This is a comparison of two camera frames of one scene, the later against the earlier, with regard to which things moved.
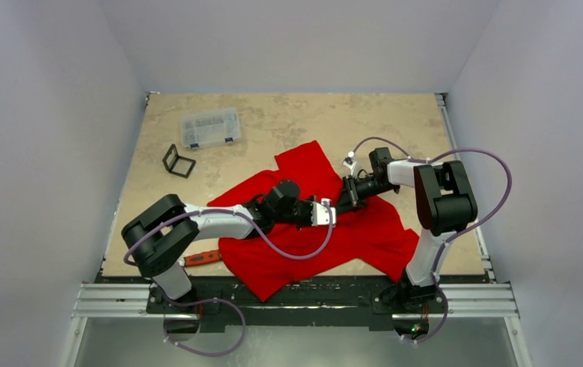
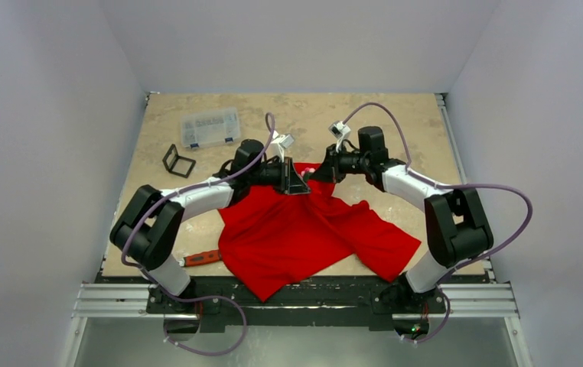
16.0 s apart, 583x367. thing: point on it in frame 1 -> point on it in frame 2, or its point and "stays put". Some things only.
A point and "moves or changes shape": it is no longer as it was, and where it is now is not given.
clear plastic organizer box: [209, 128] stays put
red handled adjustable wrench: [201, 258] stays put
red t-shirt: [363, 238] moves or changes shape
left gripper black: [307, 202] -> [288, 180]
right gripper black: [351, 190] -> [333, 165]
